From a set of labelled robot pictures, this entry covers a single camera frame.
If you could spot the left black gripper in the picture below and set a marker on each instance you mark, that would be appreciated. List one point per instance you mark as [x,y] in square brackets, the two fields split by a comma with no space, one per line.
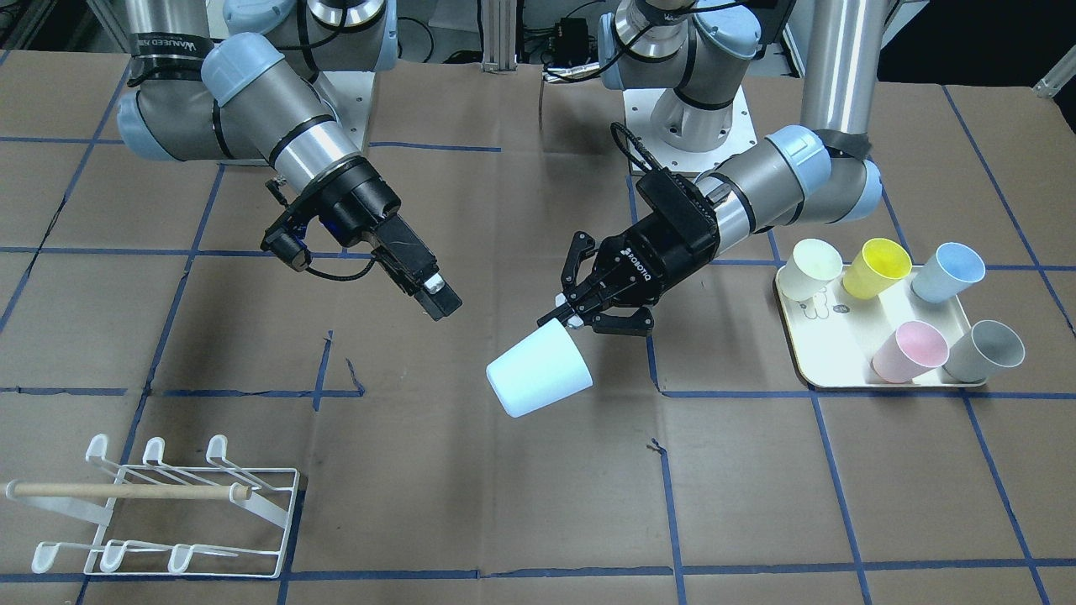
[654,258]

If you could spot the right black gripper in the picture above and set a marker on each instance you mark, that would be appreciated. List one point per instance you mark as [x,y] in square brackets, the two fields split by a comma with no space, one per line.
[368,204]

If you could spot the light blue plastic cup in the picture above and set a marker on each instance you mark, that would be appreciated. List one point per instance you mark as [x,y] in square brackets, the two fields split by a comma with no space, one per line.
[543,368]

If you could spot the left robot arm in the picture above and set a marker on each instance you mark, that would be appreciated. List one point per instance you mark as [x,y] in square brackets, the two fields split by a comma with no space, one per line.
[816,171]

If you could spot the cream plastic cup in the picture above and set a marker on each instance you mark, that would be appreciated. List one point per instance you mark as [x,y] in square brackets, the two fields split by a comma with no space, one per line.
[812,264]

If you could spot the yellow plastic cup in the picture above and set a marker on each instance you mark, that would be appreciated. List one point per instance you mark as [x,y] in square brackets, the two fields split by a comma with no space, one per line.
[880,264]

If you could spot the pink plastic cup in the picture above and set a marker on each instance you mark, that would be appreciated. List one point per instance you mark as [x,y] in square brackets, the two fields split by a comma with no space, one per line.
[913,349]

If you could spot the grey plastic cup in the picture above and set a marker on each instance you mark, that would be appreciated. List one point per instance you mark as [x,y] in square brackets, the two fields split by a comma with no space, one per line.
[988,348]

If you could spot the cream serving tray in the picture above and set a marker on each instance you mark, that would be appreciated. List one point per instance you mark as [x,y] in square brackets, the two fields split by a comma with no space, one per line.
[834,336]

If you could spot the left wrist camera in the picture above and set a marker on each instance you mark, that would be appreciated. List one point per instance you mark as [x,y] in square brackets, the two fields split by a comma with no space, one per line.
[674,197]

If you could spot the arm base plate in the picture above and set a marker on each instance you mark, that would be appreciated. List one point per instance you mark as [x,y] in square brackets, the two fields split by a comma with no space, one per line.
[666,123]
[350,94]

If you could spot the white wire cup rack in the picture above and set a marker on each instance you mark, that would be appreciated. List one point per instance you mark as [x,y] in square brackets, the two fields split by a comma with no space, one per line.
[215,519]

